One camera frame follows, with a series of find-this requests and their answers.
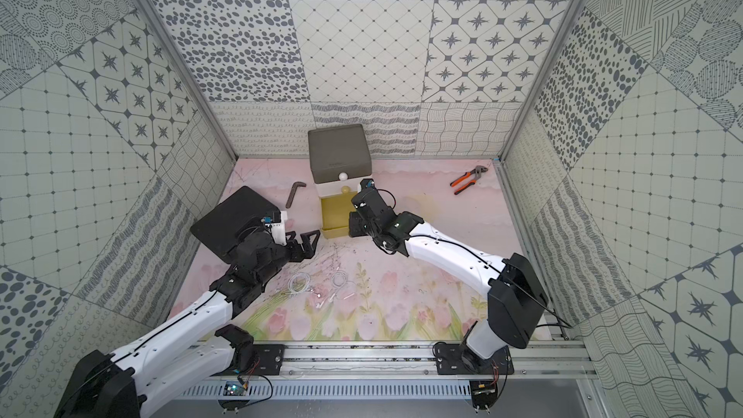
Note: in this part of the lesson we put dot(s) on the yellow white drawer cabinet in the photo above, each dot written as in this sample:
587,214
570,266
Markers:
339,158

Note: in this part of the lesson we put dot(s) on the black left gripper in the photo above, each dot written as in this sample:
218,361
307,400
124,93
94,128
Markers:
292,245

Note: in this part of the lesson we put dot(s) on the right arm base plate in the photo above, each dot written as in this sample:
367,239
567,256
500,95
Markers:
457,359

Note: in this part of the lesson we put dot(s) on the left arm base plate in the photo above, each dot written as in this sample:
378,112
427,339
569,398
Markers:
264,358

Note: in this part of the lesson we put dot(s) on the white earphones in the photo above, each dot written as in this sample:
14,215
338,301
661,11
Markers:
342,287
302,283

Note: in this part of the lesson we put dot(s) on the yellow bottom drawer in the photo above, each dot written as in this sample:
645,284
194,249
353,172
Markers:
335,213

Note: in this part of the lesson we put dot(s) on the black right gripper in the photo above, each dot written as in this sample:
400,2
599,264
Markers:
355,228

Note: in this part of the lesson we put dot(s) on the dark grey hex wrench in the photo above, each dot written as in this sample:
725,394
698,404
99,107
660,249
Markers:
296,186

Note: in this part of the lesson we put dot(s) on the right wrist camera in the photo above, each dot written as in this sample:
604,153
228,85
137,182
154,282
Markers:
367,183

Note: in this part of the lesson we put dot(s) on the black plastic tool case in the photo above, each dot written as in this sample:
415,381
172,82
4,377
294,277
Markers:
228,224

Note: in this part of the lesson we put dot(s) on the aluminium rail frame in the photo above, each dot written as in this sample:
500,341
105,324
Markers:
342,363

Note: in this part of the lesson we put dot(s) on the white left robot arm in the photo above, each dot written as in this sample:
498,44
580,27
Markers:
144,375

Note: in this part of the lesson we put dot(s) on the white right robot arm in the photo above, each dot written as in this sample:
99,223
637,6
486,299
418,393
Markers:
515,297

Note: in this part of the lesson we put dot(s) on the orange handled pliers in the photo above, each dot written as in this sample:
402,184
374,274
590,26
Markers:
468,179

